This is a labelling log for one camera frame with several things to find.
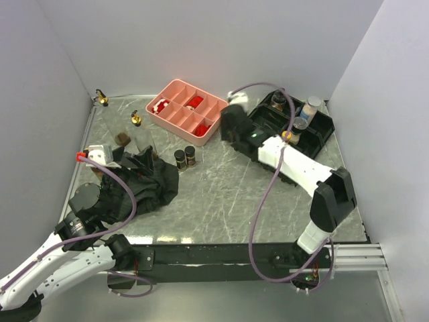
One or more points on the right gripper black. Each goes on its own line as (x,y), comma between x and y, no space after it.
(225,135)

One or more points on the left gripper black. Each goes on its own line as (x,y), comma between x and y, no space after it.
(145,159)

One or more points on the dark spice jar black lid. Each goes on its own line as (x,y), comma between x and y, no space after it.
(180,158)

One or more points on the brown spice bottle black cap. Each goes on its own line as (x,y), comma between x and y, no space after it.
(278,100)

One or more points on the sauce bottle yellow cap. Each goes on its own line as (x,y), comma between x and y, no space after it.
(290,137)

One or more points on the clear lid seasoning jar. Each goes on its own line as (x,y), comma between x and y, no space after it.
(299,126)

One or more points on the blue label white granule bottle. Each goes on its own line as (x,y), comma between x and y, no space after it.
(310,108)

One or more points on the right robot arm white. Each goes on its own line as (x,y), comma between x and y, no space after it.
(332,191)

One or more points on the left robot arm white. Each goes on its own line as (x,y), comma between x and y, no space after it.
(85,242)

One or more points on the black cloth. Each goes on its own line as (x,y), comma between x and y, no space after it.
(151,192)

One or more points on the red sock front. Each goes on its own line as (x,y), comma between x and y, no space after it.
(201,130)

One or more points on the glass oil bottle gold spout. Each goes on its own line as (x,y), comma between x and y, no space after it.
(136,119)

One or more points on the black compartment bin rack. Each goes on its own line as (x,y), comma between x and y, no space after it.
(274,122)

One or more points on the pink divided organizer tray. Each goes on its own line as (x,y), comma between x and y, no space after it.
(181,121)

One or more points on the red santa sock middle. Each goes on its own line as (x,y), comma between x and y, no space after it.
(194,102)

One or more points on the red santa sock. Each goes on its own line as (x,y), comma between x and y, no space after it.
(194,102)
(159,106)

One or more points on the red santa sock left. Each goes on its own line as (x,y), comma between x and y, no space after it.
(159,106)

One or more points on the black base beam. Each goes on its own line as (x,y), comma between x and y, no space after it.
(162,263)

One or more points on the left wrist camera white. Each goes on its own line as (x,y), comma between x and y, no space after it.
(102,154)

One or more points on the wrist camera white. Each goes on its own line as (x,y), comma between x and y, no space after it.
(239,98)
(102,154)

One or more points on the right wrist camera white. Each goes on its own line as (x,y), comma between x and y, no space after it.
(239,98)

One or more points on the aluminium rail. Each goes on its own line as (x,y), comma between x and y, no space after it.
(351,258)

